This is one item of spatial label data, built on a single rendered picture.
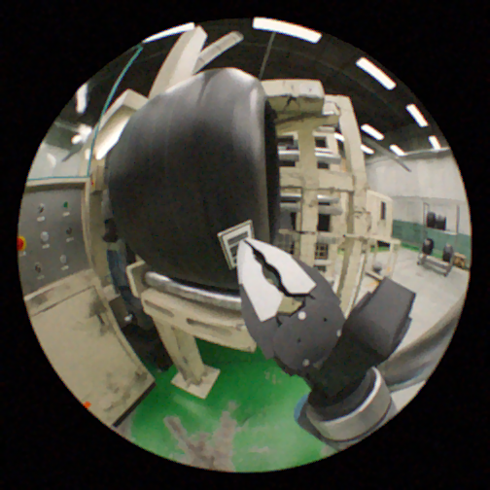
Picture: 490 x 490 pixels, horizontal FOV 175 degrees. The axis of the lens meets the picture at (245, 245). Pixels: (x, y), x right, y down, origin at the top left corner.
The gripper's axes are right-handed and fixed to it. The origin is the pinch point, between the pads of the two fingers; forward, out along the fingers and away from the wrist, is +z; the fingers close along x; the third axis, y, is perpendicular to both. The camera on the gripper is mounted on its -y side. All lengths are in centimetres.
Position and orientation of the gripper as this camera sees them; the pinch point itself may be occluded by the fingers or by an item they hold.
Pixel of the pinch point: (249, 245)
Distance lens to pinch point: 16.2
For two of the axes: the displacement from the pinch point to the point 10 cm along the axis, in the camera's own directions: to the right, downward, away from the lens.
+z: -4.8, -7.1, 5.1
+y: 0.2, 5.8, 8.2
